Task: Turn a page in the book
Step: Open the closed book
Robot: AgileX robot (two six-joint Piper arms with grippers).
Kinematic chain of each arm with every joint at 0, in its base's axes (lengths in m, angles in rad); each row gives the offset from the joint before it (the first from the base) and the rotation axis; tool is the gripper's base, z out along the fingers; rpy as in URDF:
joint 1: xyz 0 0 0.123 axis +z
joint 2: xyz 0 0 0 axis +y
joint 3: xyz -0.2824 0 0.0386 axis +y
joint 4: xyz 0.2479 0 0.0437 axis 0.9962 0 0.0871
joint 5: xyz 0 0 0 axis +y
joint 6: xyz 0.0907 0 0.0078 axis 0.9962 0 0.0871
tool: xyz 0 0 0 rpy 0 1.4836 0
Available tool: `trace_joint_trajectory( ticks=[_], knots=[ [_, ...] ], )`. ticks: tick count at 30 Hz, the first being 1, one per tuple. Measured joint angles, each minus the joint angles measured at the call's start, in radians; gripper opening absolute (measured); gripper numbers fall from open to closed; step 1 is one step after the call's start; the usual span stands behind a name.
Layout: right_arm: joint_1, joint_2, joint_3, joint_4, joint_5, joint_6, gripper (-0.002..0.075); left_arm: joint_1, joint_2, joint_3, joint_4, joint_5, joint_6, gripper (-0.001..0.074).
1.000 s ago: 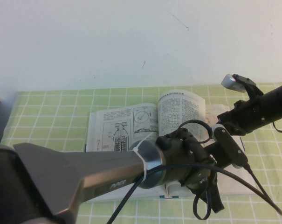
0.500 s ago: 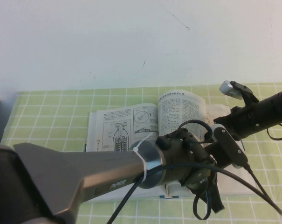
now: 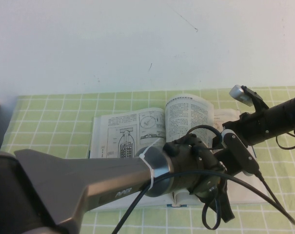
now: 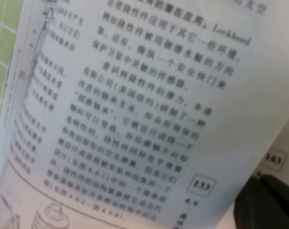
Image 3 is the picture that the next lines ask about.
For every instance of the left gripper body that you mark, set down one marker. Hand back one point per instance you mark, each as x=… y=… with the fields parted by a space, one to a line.
x=198 y=165

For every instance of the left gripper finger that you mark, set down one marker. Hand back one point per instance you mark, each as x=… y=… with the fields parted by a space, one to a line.
x=227 y=207

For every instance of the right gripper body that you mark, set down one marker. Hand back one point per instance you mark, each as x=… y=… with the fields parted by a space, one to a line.
x=254 y=126

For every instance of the technical book with diagrams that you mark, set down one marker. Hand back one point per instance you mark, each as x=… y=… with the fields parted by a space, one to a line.
x=127 y=122

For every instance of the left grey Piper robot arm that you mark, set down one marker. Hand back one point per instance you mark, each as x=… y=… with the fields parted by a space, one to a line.
x=64 y=182

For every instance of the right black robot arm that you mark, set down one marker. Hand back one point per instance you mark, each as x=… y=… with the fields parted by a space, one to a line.
x=286 y=114

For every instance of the white zip tie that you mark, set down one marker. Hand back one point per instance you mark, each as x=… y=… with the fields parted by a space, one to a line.
x=149 y=168

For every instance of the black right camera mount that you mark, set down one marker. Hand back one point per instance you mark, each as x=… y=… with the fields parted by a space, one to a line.
x=258 y=102

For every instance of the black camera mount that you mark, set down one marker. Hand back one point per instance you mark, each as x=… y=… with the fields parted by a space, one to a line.
x=225 y=156
x=258 y=102

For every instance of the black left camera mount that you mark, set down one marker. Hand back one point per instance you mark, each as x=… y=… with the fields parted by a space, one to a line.
x=225 y=156

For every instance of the black bar-shaped left wrist camera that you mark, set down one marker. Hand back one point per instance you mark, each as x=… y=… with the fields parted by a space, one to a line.
x=242 y=153

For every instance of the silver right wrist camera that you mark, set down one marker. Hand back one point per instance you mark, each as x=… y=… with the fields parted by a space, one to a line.
x=240 y=93

